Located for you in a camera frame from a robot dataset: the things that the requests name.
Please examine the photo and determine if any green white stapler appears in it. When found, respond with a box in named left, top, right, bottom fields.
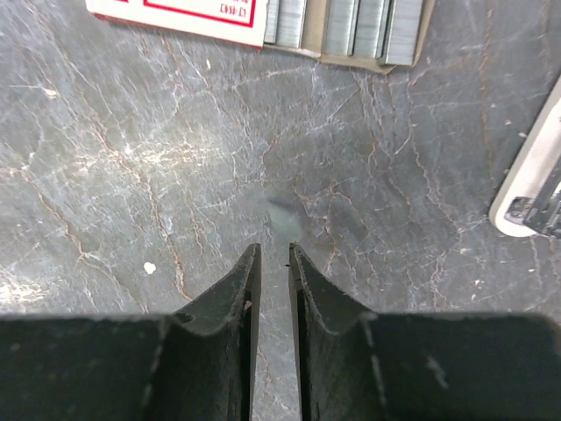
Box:
left=489, top=82, right=560, bottom=239

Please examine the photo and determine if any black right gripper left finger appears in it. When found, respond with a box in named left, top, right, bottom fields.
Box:
left=1, top=244, right=261, bottom=420

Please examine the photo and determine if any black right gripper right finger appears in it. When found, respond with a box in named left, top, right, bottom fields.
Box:
left=288, top=245, right=560, bottom=420

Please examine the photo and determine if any silver staple strip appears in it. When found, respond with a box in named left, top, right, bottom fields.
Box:
left=266, top=198, right=303, bottom=242

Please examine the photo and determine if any red white staple box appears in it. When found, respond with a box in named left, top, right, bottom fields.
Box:
left=86, top=0, right=435, bottom=74

